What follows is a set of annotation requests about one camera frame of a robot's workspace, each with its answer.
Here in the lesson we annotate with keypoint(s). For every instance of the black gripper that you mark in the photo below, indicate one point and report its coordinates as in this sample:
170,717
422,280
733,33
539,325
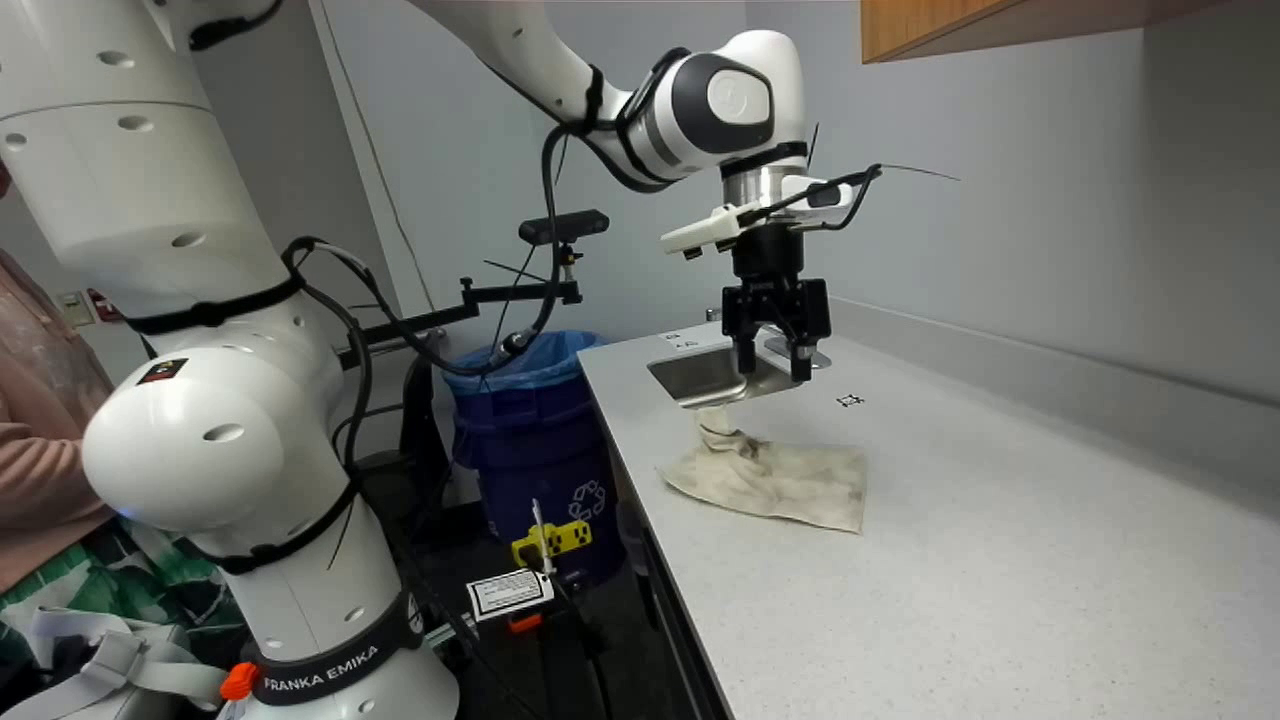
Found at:
775,302

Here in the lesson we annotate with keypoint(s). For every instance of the cream stained cloth towel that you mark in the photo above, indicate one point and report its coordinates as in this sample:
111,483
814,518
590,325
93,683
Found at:
784,483

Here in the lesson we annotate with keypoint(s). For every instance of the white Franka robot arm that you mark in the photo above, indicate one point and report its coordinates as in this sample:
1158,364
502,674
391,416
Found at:
201,443

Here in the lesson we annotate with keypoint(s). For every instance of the blue trash bin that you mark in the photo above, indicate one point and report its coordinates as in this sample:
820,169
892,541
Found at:
535,443

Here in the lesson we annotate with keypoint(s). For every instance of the yellow clamp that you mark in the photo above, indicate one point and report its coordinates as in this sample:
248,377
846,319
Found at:
553,541

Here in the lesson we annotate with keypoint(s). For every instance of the dark base cabinet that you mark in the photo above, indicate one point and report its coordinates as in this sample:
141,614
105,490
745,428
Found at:
667,642

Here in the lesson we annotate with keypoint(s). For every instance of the white label tag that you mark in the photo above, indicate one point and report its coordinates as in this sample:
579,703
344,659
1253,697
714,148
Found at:
504,596

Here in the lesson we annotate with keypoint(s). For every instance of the orange round knob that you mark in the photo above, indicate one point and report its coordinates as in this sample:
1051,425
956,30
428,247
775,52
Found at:
236,683

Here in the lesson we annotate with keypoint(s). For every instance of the green patterned fabric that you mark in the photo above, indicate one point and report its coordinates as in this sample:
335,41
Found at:
123,585

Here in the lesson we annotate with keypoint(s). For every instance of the person in pink sweater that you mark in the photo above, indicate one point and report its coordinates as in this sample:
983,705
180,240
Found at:
32,455

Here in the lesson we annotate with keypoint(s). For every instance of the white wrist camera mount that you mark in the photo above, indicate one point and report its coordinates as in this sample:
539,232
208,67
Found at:
704,232

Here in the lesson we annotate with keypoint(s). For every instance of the black camera on articulated arm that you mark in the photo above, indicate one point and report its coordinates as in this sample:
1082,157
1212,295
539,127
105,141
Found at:
564,227

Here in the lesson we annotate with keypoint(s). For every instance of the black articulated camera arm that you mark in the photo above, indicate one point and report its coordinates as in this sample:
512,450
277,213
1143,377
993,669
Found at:
443,315

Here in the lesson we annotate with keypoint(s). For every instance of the wooden wall cabinet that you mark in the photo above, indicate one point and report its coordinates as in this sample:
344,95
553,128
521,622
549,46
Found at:
960,21

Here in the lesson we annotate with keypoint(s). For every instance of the small white wall plate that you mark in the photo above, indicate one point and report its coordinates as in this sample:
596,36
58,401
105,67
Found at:
79,311

